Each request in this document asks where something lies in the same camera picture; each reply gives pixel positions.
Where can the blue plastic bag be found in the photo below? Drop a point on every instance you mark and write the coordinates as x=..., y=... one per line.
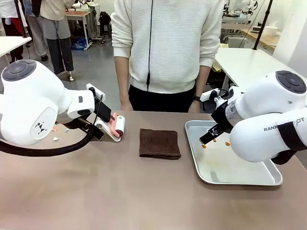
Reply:
x=79, y=44

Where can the wooden background table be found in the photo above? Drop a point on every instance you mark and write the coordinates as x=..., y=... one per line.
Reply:
x=79, y=15

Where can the bystander in red and white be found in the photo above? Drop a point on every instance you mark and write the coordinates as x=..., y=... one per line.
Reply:
x=10, y=26

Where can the brown cloth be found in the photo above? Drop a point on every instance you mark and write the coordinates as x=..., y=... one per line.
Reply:
x=159, y=143

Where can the white folded stand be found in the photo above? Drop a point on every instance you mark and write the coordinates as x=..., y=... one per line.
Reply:
x=105, y=126

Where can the grey background table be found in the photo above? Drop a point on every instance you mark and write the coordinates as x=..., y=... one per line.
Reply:
x=235, y=22

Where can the bystander in beige top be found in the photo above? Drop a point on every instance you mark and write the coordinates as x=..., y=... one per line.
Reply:
x=57, y=28

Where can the person's left hand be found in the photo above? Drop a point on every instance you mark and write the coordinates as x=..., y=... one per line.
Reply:
x=194, y=107

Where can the white knit sweater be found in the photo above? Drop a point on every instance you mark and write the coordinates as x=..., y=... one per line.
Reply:
x=168, y=48

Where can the black stand pole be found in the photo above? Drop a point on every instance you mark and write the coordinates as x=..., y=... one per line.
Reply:
x=261, y=26

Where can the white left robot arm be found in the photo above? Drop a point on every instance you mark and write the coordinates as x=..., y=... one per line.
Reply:
x=36, y=100

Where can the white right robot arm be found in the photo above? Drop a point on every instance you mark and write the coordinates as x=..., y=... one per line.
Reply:
x=263, y=119

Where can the yellow cloth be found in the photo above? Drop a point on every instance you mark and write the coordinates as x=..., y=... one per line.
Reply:
x=217, y=67

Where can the bystander in grey skirt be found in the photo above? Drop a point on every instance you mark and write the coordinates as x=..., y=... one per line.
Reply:
x=36, y=36

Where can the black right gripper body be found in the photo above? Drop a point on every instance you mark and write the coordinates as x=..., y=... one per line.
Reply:
x=221, y=117

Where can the black trousers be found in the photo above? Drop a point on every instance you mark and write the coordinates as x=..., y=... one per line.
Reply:
x=163, y=100

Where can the black wristwatch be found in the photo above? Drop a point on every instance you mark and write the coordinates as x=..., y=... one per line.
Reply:
x=196, y=98

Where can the person's left forearm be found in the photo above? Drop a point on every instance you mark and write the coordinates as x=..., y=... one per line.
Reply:
x=201, y=81

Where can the metal tray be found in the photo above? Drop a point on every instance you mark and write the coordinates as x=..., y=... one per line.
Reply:
x=227, y=167

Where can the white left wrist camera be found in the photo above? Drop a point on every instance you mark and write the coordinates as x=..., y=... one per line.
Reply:
x=96, y=91

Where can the large white table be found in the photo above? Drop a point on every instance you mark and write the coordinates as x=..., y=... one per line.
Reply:
x=244, y=62

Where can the wooden workbench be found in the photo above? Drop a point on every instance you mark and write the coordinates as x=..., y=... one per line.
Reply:
x=266, y=39

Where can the person's right hand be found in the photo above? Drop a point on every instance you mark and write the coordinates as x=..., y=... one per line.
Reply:
x=126, y=106

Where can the thin black tripod pole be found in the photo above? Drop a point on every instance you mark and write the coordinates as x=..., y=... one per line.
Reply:
x=20, y=19

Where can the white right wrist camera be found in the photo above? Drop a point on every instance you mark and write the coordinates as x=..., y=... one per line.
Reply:
x=209, y=95

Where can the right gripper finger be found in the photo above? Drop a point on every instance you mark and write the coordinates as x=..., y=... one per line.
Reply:
x=217, y=129
x=208, y=137

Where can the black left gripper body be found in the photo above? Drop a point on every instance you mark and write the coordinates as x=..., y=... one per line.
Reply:
x=103, y=111

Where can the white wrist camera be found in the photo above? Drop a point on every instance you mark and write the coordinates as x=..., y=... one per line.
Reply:
x=96, y=91
x=209, y=95

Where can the person's right forearm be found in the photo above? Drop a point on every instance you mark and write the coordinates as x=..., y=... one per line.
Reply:
x=122, y=79

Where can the small white table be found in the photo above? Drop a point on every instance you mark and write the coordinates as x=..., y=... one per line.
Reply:
x=12, y=44

